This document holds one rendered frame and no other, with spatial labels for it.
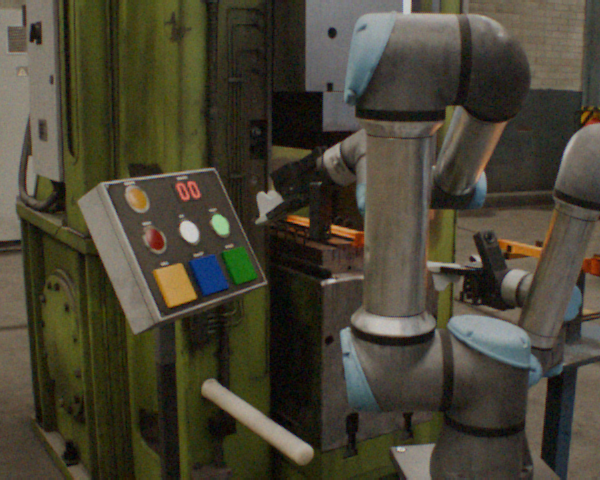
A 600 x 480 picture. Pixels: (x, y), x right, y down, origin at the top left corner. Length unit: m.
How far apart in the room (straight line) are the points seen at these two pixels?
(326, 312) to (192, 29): 0.74
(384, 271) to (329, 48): 0.97
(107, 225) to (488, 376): 0.76
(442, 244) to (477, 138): 1.27
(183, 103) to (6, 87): 5.27
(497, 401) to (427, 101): 0.41
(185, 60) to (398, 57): 0.97
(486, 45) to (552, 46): 9.22
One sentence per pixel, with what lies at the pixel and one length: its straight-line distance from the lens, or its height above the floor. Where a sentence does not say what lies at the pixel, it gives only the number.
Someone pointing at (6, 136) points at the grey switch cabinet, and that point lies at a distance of 7.07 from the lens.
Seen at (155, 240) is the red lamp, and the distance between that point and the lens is 1.47.
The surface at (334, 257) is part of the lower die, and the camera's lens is 1.94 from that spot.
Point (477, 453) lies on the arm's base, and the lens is 1.11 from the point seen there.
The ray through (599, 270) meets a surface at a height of 0.93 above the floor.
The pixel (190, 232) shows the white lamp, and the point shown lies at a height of 1.09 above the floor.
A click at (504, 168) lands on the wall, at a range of 9.78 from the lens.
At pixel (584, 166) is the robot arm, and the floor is 1.25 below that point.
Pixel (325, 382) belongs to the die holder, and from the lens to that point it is 1.94.
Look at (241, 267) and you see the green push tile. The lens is 1.61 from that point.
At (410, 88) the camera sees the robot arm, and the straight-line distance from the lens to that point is 0.95.
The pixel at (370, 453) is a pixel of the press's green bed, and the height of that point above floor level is 0.42.
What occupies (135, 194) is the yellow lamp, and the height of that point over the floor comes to 1.17.
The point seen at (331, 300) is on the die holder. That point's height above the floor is 0.87.
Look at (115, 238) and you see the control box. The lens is 1.45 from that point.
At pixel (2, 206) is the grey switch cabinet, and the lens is 7.12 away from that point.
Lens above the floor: 1.36
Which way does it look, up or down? 11 degrees down
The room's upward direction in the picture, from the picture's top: straight up
